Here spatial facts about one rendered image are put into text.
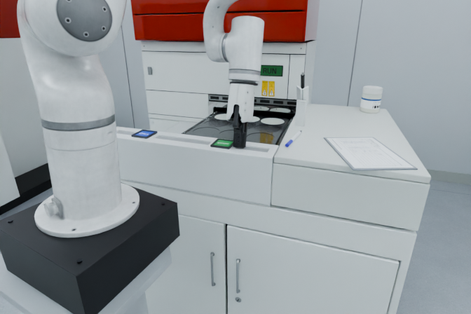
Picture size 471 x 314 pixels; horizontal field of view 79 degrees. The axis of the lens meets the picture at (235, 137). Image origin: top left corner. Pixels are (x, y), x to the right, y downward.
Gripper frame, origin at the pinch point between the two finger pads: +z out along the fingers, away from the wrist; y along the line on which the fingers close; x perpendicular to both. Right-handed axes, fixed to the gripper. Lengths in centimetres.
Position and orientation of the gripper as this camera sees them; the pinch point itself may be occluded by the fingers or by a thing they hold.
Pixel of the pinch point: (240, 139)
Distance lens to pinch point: 77.6
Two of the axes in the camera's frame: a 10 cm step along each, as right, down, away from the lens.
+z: -0.7, 9.9, 1.5
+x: 9.5, 1.1, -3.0
